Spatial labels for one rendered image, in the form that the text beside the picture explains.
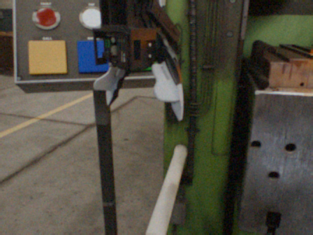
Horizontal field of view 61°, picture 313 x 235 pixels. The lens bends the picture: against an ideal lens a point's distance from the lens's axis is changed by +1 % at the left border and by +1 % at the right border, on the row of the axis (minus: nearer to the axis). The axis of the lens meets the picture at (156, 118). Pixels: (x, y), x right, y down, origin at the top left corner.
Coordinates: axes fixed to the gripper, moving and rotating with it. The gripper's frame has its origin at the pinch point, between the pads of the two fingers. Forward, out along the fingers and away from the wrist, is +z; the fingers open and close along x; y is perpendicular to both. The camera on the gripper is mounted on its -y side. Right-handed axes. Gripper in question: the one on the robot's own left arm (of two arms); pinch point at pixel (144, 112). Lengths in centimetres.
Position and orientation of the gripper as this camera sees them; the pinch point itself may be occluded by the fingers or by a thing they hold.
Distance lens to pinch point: 45.4
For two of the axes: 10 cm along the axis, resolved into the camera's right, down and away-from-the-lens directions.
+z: 0.0, 9.4, 3.4
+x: 8.3, 1.9, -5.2
